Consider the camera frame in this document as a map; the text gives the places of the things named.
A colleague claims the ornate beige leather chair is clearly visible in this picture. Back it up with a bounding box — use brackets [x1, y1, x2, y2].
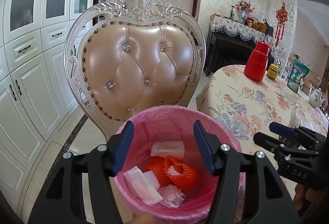
[64, 0, 206, 142]

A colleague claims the yellow lid jar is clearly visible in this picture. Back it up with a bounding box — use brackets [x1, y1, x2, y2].
[266, 64, 280, 79]

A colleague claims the white plastic bag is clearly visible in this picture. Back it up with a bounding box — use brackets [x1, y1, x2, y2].
[290, 104, 302, 127]

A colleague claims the black piano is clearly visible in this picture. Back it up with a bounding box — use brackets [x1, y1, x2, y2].
[206, 31, 277, 77]

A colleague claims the pink lined trash bin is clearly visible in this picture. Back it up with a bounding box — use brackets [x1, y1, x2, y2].
[113, 107, 243, 222]

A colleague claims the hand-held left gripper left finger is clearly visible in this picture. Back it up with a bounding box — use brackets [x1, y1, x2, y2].
[28, 120, 134, 224]

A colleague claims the floral tablecloth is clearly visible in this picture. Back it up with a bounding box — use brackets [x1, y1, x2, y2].
[196, 65, 329, 204]

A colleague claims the ornate pale sofa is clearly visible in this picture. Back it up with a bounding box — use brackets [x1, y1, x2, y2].
[299, 66, 327, 96]

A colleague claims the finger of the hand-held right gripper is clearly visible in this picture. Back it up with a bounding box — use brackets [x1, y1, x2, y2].
[269, 122, 328, 146]
[253, 132, 319, 160]

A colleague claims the red thermos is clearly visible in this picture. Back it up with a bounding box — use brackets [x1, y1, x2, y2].
[243, 42, 270, 83]

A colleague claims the lace piano cover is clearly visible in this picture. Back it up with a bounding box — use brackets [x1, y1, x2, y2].
[209, 15, 275, 43]

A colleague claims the green snack bag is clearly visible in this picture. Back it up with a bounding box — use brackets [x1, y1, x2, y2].
[286, 60, 310, 93]

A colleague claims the person's right hand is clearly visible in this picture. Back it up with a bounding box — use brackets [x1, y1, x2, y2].
[293, 184, 309, 211]

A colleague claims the orange foam fruit net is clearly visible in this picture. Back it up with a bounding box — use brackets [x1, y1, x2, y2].
[164, 156, 199, 191]
[145, 157, 171, 187]

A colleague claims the white floral teapot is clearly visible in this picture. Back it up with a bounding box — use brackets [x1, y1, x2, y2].
[308, 87, 327, 108]

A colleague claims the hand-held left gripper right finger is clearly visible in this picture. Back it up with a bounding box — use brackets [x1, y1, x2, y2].
[193, 120, 301, 224]

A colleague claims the dark handbag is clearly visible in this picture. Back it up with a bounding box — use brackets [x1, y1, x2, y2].
[262, 18, 274, 34]

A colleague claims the white tissue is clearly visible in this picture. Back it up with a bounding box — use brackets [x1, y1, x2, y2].
[157, 184, 186, 208]

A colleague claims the vase with pink flowers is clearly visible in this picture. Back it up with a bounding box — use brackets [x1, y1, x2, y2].
[236, 0, 254, 23]

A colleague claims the red knot hanging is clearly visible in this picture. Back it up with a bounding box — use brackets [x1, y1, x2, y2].
[276, 2, 288, 47]

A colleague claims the white glass door cabinet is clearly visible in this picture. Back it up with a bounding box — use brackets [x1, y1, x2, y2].
[0, 0, 101, 204]

